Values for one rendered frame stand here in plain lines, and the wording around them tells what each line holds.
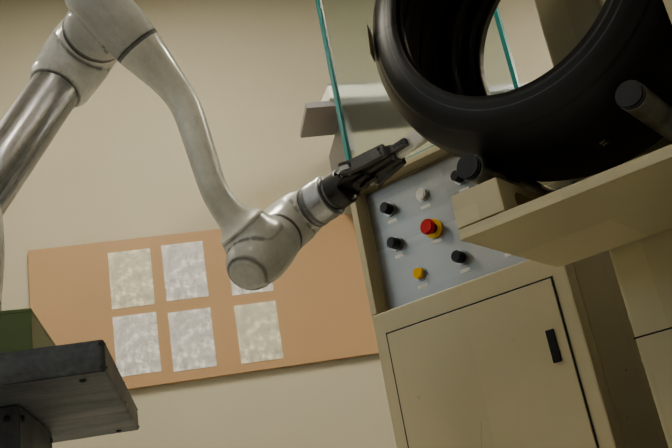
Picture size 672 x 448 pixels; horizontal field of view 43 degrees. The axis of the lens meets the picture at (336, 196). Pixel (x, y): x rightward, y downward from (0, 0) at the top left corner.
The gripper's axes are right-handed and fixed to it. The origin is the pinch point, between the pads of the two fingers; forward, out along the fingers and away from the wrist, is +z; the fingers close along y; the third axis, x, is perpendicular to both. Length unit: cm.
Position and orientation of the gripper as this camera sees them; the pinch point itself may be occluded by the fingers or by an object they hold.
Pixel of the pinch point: (410, 142)
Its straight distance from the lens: 165.2
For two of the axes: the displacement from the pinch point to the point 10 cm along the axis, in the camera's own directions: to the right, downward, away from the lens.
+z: 7.3, -4.7, -4.9
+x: 2.6, 8.6, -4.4
